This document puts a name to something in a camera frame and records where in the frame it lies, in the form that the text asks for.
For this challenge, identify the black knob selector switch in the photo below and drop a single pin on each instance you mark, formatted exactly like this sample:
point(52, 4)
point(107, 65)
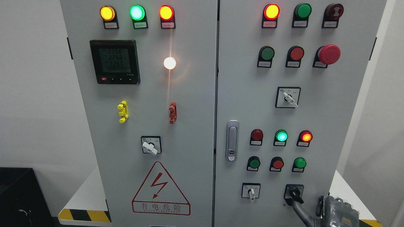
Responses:
point(293, 193)

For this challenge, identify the red terminal connector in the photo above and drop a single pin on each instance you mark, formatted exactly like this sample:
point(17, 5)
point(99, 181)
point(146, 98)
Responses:
point(173, 112)

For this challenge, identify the dark red indicator left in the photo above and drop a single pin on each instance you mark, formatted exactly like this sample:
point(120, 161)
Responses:
point(256, 137)

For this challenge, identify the white lit indicator light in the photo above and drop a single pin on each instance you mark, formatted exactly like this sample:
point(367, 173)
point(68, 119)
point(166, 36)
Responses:
point(169, 63)

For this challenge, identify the grey left cabinet door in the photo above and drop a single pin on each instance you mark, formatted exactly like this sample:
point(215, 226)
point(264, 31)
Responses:
point(187, 145)

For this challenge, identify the grey cabinet door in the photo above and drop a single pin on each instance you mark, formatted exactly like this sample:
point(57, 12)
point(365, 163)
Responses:
point(187, 145)
point(247, 93)

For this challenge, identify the green push button lower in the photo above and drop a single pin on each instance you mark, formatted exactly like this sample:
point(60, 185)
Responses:
point(253, 163)

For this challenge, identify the green push button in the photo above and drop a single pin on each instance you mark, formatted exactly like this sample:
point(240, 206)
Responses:
point(265, 56)
point(253, 163)

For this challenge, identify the yellow terminal connector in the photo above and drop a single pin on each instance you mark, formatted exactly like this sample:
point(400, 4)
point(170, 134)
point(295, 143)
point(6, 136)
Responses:
point(123, 111)

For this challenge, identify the green lit indicator middle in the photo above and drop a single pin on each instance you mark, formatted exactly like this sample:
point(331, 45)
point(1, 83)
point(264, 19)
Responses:
point(280, 138)

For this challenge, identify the green push button upper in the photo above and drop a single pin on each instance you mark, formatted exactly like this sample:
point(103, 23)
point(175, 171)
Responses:
point(265, 56)

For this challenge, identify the red push button lower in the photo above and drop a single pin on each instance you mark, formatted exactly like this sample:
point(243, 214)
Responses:
point(276, 165)

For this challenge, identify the red push button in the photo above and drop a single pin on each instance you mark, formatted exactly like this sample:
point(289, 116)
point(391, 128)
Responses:
point(276, 165)
point(294, 57)

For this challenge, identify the red electrical warning sticker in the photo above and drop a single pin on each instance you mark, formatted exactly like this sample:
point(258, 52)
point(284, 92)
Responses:
point(160, 194)

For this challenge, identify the grey right cabinet door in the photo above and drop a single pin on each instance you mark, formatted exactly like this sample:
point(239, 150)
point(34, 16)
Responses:
point(247, 93)

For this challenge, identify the black digital power meter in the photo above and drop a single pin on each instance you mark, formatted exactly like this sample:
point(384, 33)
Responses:
point(115, 61)

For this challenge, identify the red indicator right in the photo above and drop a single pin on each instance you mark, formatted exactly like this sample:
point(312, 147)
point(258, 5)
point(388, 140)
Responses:
point(304, 138)

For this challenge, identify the red-orange indicator light left door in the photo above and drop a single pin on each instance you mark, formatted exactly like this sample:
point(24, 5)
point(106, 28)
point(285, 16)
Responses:
point(167, 17)

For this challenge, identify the red-orange indicator light door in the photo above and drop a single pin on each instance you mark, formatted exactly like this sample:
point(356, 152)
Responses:
point(167, 17)
point(270, 16)

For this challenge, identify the green illuminated button lower right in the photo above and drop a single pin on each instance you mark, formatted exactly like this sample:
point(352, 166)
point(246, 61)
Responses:
point(299, 164)

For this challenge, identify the red push button upper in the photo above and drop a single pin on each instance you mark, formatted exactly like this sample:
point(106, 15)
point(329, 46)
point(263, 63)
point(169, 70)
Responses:
point(294, 57)

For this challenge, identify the green lit indicator light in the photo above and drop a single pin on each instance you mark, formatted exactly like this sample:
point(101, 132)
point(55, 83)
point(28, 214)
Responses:
point(139, 17)

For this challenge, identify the red-orange indicator light right door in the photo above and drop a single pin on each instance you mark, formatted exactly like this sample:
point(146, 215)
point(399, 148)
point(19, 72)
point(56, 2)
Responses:
point(270, 16)

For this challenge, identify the yellow indicator light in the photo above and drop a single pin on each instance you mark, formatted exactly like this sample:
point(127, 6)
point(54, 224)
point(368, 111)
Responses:
point(109, 16)

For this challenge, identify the red emergency stop button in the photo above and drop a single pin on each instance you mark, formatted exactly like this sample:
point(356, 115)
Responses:
point(326, 55)

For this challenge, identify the green unlit indicator top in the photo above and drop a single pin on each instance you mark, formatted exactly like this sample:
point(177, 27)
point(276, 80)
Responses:
point(301, 15)

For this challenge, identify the white platform base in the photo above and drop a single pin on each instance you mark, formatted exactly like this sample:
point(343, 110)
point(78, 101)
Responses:
point(88, 205)

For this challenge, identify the red buzzer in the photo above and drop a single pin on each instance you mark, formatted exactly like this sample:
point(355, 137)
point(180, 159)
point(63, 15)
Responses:
point(332, 13)

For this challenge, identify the black box lower left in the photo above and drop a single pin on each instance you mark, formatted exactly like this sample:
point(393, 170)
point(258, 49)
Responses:
point(22, 203)

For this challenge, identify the silver door handle lock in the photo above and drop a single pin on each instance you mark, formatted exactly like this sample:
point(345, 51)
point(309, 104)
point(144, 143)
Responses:
point(232, 140)

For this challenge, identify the white selector switch left door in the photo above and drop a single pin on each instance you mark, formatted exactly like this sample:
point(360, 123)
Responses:
point(151, 145)

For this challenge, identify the white selector switch upper right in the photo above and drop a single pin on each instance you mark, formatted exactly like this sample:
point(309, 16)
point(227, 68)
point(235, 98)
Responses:
point(287, 97)

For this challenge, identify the white selector switch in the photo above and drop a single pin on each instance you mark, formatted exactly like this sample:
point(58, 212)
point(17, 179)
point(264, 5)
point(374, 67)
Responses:
point(250, 190)
point(287, 97)

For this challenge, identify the white selector switch lower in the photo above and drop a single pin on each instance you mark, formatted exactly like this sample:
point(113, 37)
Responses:
point(250, 190)

